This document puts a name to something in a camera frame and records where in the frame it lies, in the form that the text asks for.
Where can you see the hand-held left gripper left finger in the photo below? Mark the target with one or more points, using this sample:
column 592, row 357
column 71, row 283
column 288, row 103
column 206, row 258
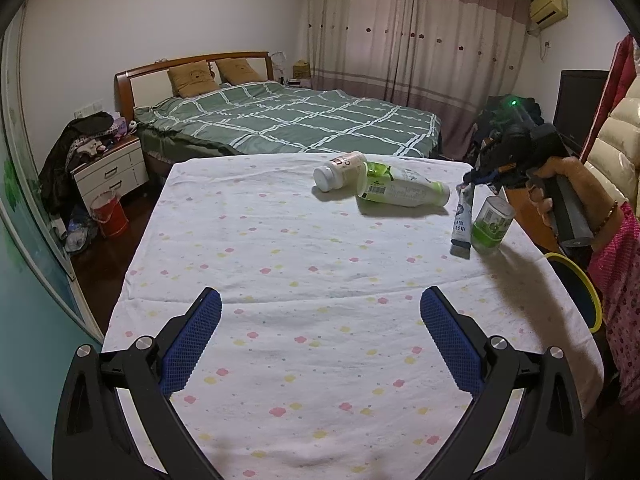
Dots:
column 192, row 345

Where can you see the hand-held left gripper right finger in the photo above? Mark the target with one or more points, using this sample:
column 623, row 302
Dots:
column 450, row 345

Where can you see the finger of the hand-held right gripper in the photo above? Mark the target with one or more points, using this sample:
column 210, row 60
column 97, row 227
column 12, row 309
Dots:
column 477, row 174
column 502, row 187

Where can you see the white blue tube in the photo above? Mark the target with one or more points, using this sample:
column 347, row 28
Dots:
column 461, row 225

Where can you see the yellow-rimmed dark bin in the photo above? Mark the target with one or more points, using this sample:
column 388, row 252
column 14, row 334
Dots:
column 580, row 290

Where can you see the person's right forearm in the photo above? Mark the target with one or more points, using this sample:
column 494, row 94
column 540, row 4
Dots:
column 620, row 270

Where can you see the person's right hand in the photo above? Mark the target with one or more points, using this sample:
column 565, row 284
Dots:
column 595, row 195

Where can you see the dark bag pile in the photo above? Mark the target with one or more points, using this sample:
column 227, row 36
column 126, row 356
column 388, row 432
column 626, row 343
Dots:
column 487, row 125

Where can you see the green label clear can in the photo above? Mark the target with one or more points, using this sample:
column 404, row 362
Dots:
column 492, row 225

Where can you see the white bottle green label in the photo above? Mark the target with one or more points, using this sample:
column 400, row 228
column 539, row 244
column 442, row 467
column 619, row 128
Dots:
column 405, row 192

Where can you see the black television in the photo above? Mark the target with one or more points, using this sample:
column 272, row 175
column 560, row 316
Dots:
column 580, row 100

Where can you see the cream padded chair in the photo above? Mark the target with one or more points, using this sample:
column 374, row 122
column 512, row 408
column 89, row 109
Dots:
column 620, row 145

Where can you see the white floral tablecloth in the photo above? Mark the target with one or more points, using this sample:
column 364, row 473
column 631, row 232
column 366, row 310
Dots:
column 300, row 285

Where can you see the red quilted cloth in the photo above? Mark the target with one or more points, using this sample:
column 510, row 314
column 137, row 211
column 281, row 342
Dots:
column 622, row 75

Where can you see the small white bottle brown label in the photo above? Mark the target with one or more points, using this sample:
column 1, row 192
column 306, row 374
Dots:
column 340, row 170

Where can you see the yellowed air conditioner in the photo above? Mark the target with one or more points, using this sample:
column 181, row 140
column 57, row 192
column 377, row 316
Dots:
column 547, row 5

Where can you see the red bucket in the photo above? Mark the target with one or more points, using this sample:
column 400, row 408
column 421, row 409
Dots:
column 111, row 217

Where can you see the plastic bags heap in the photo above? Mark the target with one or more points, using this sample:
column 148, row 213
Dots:
column 80, row 232

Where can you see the pink striped curtain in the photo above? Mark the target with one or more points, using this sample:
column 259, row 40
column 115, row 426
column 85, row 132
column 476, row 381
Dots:
column 400, row 35

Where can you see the green checked bed duvet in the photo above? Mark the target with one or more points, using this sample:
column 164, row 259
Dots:
column 300, row 115

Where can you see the white nightstand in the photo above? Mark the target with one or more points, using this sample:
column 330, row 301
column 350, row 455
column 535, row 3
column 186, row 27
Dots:
column 110, row 172

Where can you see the yellow tissue box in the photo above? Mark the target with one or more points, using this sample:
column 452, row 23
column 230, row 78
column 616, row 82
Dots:
column 300, row 69

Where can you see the teal wardrobe sliding door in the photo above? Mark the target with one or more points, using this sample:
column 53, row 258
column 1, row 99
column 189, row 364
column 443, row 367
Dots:
column 20, row 210

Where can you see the purple white toys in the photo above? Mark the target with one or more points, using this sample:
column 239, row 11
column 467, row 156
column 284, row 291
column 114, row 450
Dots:
column 107, row 137

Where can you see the dark clothes pile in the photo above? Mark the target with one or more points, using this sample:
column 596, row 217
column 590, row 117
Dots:
column 60, row 160

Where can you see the white bedside lamp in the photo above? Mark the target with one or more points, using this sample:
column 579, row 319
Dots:
column 279, row 62

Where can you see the brown pillow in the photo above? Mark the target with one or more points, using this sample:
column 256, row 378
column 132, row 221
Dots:
column 192, row 77
column 240, row 70

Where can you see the wooden bed headboard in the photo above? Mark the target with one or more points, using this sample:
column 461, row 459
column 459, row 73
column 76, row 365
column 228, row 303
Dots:
column 145, row 72

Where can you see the white wall switch plate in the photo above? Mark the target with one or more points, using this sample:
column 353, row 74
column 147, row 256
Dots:
column 87, row 110

